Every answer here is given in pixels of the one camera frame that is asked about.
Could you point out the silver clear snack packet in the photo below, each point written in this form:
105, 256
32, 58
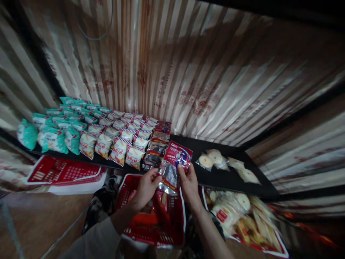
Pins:
169, 178

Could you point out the person's right hand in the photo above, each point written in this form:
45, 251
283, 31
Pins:
190, 186

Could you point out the group of teal snack bags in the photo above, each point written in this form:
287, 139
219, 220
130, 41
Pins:
56, 129

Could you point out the group of striped orange bags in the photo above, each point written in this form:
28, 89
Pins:
118, 140

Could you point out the person's right thumb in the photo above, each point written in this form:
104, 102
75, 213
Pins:
180, 171

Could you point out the person's left hand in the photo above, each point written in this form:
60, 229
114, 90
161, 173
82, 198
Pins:
144, 190

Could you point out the black shelf board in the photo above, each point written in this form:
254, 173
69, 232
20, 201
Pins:
221, 178

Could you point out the pile of wrapped white buns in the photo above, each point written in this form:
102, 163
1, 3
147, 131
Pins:
231, 207

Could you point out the pile of red orange packets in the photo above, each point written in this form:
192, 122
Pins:
159, 210

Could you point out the white bun in clear wrap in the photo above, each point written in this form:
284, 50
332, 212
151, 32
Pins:
249, 176
236, 163
205, 161
217, 157

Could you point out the red basket with buns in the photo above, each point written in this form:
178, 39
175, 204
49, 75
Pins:
272, 242

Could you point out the empty red shopping basket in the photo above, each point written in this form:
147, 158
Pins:
64, 171

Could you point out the person's left thumb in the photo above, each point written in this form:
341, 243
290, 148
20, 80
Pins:
157, 180

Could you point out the red snack packet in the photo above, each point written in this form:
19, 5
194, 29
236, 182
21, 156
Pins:
178, 153

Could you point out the stack of dark red packets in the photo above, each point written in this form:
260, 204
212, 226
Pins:
157, 145

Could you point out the red basket with red packets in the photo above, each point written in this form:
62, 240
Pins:
172, 224

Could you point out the person's left fingers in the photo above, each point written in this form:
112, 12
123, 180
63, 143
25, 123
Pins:
152, 172

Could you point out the person's right fingers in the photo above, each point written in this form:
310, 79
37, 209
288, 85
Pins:
192, 170

